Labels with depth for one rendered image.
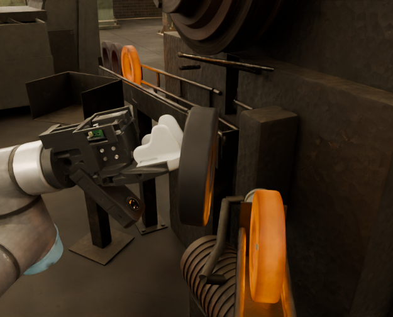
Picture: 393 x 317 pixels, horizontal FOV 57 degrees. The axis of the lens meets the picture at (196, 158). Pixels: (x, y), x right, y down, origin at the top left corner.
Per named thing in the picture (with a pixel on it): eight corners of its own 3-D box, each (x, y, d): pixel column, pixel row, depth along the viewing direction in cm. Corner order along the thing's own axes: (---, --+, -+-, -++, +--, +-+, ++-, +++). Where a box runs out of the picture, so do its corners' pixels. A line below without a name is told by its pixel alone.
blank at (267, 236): (268, 290, 58) (247, 289, 58) (271, 193, 60) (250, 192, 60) (285, 317, 42) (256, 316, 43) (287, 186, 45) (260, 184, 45)
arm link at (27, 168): (29, 205, 50) (58, 176, 57) (58, 200, 49) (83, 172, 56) (4, 157, 47) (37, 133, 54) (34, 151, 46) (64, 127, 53)
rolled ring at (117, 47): (117, 43, 158) (124, 42, 160) (107, 43, 174) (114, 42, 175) (122, 85, 164) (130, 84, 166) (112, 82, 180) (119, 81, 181)
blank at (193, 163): (221, 95, 51) (197, 94, 52) (210, 128, 37) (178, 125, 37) (214, 192, 57) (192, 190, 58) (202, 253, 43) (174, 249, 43)
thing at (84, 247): (92, 221, 173) (68, 71, 141) (136, 238, 162) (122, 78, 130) (59, 246, 157) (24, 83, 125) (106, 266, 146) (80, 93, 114)
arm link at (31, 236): (-9, 295, 53) (-45, 233, 49) (38, 247, 63) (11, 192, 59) (35, 293, 51) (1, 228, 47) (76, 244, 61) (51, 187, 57)
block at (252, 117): (269, 195, 90) (279, 102, 79) (290, 211, 84) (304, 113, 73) (232, 205, 86) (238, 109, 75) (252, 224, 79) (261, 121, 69)
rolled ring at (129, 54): (118, 50, 161) (125, 49, 162) (125, 91, 164) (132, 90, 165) (129, 41, 144) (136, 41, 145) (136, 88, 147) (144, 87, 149)
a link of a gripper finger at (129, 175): (163, 166, 43) (97, 178, 45) (167, 178, 44) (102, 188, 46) (171, 150, 47) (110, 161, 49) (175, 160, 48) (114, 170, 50)
